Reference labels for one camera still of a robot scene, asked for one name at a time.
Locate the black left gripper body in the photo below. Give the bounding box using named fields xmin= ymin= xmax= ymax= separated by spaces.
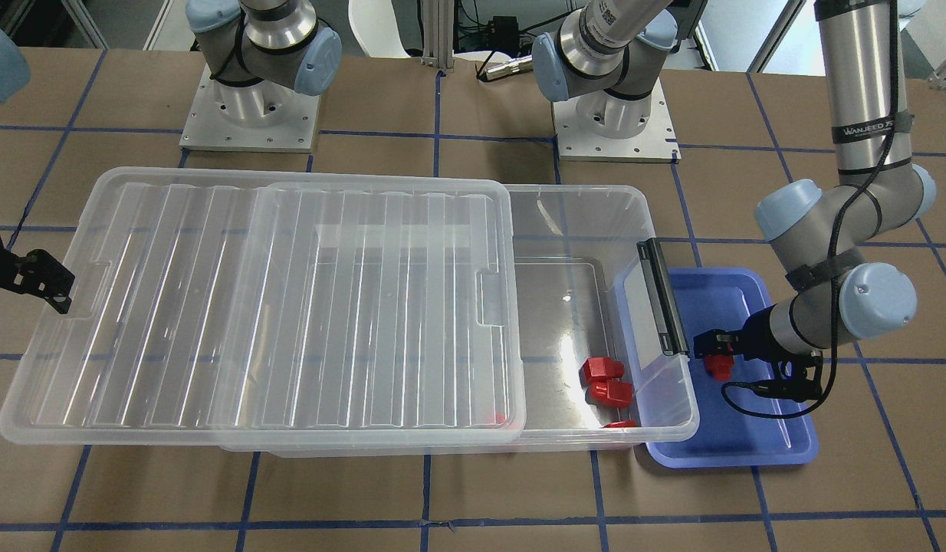
xmin=738 ymin=305 xmax=795 ymax=363

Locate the red block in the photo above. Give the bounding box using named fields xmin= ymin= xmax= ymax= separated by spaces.
xmin=603 ymin=419 xmax=639 ymax=429
xmin=581 ymin=356 xmax=625 ymax=385
xmin=585 ymin=379 xmax=634 ymax=409
xmin=704 ymin=354 xmax=735 ymax=382

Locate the clear plastic box lid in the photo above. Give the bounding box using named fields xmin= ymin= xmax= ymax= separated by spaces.
xmin=0 ymin=167 xmax=527 ymax=454

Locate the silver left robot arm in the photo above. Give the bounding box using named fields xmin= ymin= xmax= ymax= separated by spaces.
xmin=694 ymin=1 xmax=937 ymax=363

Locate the red block in box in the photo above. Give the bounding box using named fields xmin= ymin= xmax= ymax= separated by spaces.
xmin=603 ymin=419 xmax=639 ymax=429
xmin=581 ymin=356 xmax=625 ymax=385
xmin=585 ymin=379 xmax=634 ymax=409

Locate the clear plastic storage box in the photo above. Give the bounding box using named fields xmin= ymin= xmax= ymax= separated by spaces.
xmin=209 ymin=182 xmax=700 ymax=458

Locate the blue plastic tray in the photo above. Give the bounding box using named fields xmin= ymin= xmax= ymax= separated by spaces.
xmin=617 ymin=266 xmax=819 ymax=468

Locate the white chair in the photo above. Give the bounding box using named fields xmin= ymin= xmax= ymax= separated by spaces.
xmin=347 ymin=1 xmax=410 ymax=59

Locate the black box latch handle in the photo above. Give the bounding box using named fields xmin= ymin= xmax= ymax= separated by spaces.
xmin=637 ymin=238 xmax=690 ymax=356

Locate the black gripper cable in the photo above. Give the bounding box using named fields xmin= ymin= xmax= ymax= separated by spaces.
xmin=721 ymin=360 xmax=838 ymax=419

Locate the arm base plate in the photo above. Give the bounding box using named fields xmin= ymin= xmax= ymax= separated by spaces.
xmin=551 ymin=80 xmax=682 ymax=163
xmin=179 ymin=67 xmax=321 ymax=153

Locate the aluminium frame post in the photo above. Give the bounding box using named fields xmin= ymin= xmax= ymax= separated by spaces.
xmin=419 ymin=0 xmax=455 ymax=73

